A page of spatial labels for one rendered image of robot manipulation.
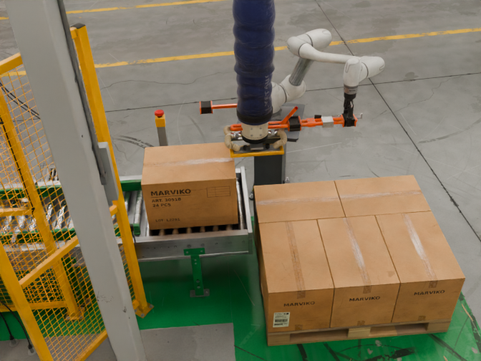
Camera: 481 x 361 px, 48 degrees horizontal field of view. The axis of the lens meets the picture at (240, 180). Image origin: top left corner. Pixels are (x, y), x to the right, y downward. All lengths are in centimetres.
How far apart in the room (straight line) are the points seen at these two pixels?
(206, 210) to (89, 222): 130
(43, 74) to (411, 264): 245
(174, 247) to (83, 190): 140
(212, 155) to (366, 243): 117
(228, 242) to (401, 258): 110
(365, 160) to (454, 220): 101
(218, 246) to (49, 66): 197
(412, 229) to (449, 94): 290
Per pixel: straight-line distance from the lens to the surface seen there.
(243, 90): 323
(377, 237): 368
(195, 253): 366
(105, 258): 261
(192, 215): 363
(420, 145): 553
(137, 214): 386
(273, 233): 363
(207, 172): 349
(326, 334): 378
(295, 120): 349
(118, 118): 593
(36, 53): 202
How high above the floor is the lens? 312
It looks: 39 degrees down
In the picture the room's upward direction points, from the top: 2 degrees counter-clockwise
